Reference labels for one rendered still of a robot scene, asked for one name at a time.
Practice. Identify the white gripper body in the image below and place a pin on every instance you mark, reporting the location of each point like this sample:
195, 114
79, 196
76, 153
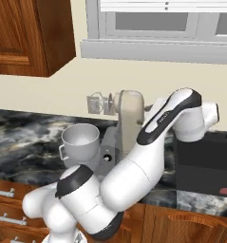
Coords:
155, 107

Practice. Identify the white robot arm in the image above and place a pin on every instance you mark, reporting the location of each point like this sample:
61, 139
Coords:
130, 177

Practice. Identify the grey stand mixer base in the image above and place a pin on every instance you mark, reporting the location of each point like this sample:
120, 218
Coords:
110, 148

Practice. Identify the silver mixer bowl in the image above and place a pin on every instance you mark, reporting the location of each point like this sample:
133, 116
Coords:
80, 139

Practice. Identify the black box appliance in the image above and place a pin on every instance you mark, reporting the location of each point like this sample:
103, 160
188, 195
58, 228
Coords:
203, 164

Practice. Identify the white window blind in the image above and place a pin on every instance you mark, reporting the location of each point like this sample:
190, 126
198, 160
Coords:
168, 5

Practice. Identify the wooden cupboard door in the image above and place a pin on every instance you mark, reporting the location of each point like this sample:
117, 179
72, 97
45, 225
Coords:
187, 226

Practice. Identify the wooden drawer front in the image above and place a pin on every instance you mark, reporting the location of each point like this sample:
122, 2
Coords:
4, 234
4, 210
26, 190

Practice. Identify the grey window frame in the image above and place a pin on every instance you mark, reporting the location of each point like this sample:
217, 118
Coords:
149, 47

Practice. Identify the wooden wall cupboard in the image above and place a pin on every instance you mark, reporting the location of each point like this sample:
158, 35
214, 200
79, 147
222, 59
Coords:
26, 34

